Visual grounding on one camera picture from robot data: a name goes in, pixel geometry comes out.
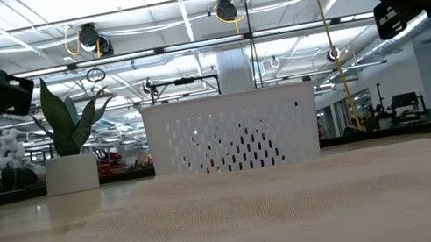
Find white perforated plastic basket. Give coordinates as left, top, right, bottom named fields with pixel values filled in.
left=140, top=77, right=328, bottom=189

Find white robot figure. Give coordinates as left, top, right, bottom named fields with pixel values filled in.
left=0, top=126, right=29, bottom=172

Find green snake plant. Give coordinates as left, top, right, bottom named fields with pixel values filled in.
left=24, top=66, right=125, bottom=162

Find white round plant pot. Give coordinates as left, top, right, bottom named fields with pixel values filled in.
left=41, top=150, right=102, bottom=198

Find black monitor workstation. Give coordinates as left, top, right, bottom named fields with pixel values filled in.
left=373, top=75, right=430, bottom=129

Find red equipment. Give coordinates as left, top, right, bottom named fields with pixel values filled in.
left=94, top=148, right=125, bottom=176

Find white square column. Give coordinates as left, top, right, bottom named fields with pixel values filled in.
left=214, top=46, right=256, bottom=96

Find beige woven cloth mat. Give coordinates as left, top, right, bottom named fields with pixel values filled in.
left=0, top=128, right=431, bottom=242

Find black hanging wire loop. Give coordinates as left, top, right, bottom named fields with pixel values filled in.
left=84, top=65, right=108, bottom=85

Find yellow cable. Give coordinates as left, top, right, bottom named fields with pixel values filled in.
left=309, top=0, right=364, bottom=135

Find black ceiling cable reel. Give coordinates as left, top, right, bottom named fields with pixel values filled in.
left=211, top=0, right=248, bottom=27
left=140, top=76, right=159, bottom=97
left=60, top=18, right=116, bottom=63
left=324, top=45, right=343, bottom=65

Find black aluminium rig frame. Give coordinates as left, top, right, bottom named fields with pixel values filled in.
left=0, top=116, right=431, bottom=214

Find white hanging ring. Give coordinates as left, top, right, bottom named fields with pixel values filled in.
left=267, top=54, right=282, bottom=70

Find black cable with coil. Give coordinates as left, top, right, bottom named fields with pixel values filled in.
left=239, top=0, right=265, bottom=89

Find black gantry frame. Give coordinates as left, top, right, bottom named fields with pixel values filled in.
left=148, top=72, right=223, bottom=108

